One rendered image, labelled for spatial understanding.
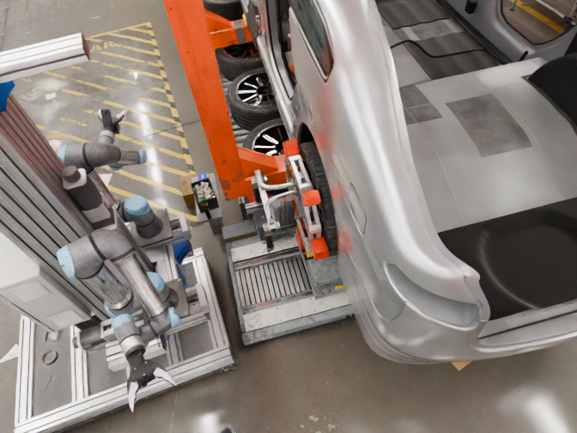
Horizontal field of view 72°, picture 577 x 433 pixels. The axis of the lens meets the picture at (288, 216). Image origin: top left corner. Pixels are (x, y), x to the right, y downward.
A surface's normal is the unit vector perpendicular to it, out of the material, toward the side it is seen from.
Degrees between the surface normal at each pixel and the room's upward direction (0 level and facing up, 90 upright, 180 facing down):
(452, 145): 2
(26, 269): 0
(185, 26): 90
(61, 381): 0
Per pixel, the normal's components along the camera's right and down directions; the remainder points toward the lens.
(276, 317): -0.07, -0.59
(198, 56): 0.25, 0.77
